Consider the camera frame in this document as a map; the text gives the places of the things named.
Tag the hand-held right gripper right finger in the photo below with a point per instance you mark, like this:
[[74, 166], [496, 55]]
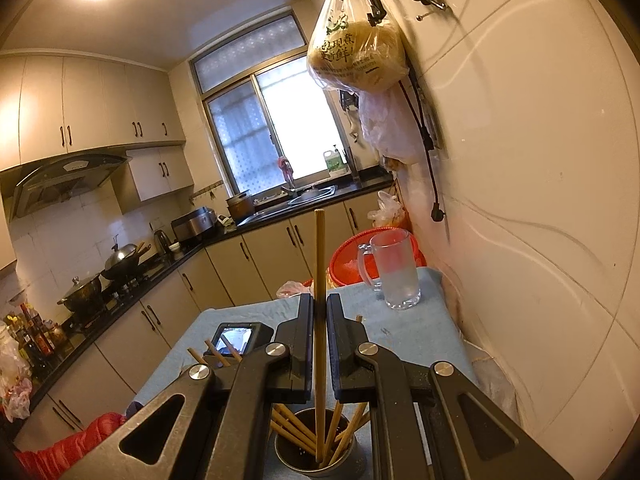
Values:
[[340, 340]]

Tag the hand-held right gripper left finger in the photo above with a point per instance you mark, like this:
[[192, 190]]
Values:
[[300, 340]]

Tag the bunch of wooden chopsticks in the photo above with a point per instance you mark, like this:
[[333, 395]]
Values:
[[334, 425]]

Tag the long wooden chopstick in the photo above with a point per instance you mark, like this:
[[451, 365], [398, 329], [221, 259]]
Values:
[[320, 255]]

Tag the dark grey chopstick holder cup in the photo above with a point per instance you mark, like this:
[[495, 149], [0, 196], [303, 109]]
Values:
[[287, 455]]

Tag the pink plastic bag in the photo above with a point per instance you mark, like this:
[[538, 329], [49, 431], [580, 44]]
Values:
[[292, 290]]

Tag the blue terry tablecloth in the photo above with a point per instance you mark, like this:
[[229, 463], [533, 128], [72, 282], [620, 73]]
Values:
[[410, 340]]

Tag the red plastic basket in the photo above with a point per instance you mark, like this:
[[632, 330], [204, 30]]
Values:
[[345, 265]]

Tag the clear glass pitcher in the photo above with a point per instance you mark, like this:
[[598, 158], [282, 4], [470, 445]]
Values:
[[400, 285]]

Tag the silver black rice cooker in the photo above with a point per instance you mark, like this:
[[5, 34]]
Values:
[[192, 227]]

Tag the brown clay pot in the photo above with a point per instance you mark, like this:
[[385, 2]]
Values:
[[240, 206]]

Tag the dark electric kettle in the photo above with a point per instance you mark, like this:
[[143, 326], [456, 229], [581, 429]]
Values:
[[161, 242]]

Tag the cream lower kitchen cabinets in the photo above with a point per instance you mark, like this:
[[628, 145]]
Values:
[[125, 355]]

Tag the white orange plastic bag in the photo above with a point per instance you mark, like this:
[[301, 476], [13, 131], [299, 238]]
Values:
[[387, 210]]

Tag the black gas stove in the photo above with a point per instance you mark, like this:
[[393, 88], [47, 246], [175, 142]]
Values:
[[127, 286]]

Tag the steel kitchen sink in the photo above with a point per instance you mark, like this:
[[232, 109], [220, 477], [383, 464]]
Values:
[[312, 195]]

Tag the wok with metal lid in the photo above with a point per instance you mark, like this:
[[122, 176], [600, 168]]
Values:
[[122, 260]]

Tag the black kitchen countertop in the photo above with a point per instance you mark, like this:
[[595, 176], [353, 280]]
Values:
[[372, 183]]

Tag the pink cloth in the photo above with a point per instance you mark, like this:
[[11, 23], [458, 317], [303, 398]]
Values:
[[286, 167]]

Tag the green detergent bottle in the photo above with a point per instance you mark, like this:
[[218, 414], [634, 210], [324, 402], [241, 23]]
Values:
[[334, 162]]

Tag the metal cooking pot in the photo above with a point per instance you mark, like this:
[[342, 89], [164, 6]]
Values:
[[80, 295]]

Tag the kitchen window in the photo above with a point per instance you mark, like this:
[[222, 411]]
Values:
[[295, 125]]

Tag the hanging white plastic bag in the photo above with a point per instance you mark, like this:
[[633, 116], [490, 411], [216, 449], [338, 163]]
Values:
[[390, 130]]

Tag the cluster of condiment bottles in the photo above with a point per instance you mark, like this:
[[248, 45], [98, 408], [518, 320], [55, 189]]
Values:
[[30, 340]]

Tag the black range hood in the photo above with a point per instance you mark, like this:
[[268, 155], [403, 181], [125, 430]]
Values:
[[65, 180]]

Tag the crumpled plastic bag pile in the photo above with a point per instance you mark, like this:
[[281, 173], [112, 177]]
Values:
[[15, 390]]

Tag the hanging bag of bread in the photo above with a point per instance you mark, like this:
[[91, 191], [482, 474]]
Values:
[[355, 55]]

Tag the cream upper wall cabinets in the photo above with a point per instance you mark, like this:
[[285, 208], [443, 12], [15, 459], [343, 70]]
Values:
[[90, 105]]

